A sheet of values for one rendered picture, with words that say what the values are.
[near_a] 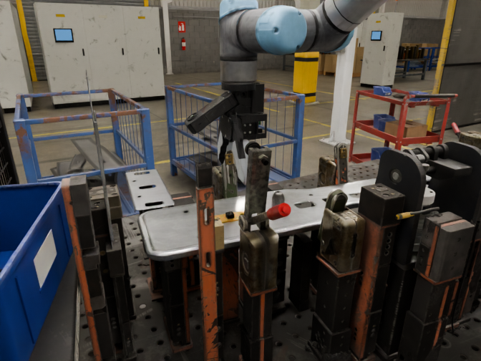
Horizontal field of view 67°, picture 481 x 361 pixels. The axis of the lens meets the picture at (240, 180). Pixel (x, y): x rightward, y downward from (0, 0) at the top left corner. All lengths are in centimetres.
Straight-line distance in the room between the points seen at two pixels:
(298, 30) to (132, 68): 818
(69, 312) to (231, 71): 50
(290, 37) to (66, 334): 55
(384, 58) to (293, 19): 1073
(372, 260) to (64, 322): 56
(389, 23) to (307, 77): 379
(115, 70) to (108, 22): 96
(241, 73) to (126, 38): 803
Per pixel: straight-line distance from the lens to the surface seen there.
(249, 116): 76
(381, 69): 1139
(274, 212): 60
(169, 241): 79
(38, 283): 58
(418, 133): 355
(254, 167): 64
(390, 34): 1137
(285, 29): 64
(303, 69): 820
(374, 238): 78
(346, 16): 71
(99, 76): 863
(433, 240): 78
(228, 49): 74
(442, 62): 556
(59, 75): 852
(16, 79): 846
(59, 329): 58
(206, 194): 63
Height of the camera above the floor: 140
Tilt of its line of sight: 22 degrees down
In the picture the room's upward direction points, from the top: straight up
